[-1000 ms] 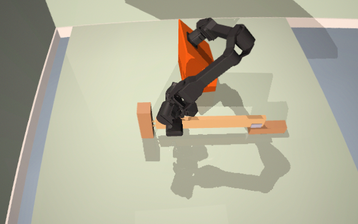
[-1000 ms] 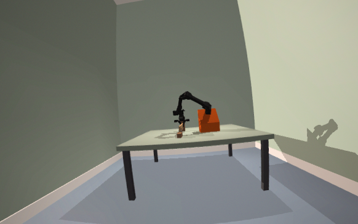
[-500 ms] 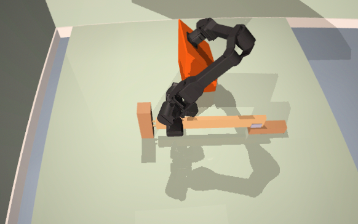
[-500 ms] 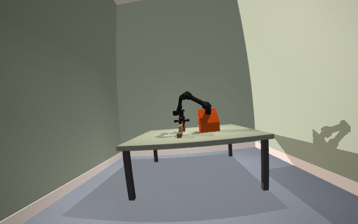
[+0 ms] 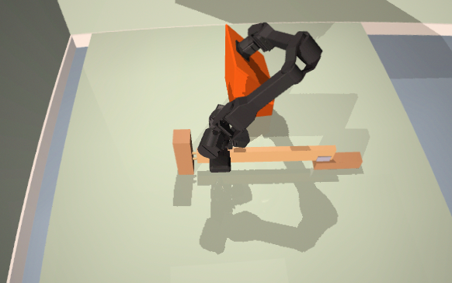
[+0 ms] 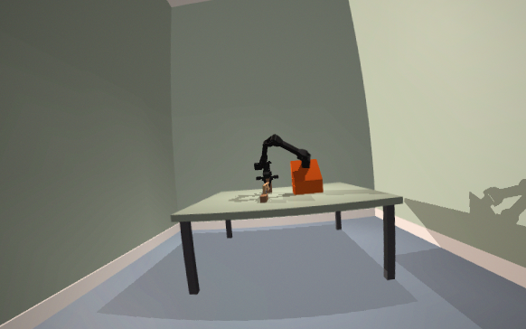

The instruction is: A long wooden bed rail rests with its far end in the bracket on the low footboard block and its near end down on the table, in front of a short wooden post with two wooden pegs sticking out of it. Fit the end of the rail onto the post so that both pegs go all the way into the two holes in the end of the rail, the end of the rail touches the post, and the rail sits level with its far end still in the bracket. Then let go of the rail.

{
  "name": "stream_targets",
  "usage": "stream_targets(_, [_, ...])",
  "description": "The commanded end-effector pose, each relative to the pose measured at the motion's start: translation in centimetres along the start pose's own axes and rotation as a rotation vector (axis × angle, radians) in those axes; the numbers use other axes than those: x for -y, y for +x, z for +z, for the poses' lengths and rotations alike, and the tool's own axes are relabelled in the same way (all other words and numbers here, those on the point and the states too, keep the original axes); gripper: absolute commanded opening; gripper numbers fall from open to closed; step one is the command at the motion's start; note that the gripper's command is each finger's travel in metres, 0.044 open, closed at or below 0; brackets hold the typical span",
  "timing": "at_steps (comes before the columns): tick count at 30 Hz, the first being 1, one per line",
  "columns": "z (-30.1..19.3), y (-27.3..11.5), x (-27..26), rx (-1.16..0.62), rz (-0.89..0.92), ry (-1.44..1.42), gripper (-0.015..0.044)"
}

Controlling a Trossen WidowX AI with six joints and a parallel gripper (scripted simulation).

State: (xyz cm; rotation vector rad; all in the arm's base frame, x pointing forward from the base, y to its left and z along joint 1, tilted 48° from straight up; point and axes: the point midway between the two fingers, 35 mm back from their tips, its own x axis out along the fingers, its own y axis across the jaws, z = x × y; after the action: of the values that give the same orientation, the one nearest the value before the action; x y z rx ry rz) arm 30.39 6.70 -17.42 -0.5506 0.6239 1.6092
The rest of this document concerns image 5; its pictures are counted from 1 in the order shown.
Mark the long brown wooden rail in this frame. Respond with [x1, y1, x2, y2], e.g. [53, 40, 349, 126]
[196, 145, 336, 163]

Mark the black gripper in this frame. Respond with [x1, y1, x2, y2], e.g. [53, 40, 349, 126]
[210, 138, 231, 173]

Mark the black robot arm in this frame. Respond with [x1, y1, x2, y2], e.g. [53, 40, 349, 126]
[197, 23, 322, 159]

